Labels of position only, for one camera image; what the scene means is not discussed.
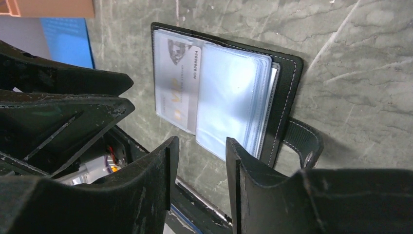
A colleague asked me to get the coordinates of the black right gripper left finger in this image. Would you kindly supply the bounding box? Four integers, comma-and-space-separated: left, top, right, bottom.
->
0, 136, 179, 234

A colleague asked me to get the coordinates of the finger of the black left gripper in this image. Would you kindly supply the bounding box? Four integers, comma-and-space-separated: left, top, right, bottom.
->
0, 41, 133, 96

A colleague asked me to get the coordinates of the orange mesh file organizer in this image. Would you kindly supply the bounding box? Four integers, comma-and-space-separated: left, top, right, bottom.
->
0, 0, 95, 18

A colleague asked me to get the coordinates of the white VIP card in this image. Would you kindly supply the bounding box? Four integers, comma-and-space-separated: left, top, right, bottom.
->
153, 30, 202, 134

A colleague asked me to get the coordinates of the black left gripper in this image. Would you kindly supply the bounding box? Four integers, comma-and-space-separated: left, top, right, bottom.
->
0, 90, 149, 186

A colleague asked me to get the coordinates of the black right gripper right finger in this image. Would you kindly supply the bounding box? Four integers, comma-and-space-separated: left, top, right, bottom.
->
226, 138, 413, 234

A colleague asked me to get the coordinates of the black leather card holder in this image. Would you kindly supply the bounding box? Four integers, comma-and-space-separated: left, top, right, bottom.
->
151, 22, 323, 168

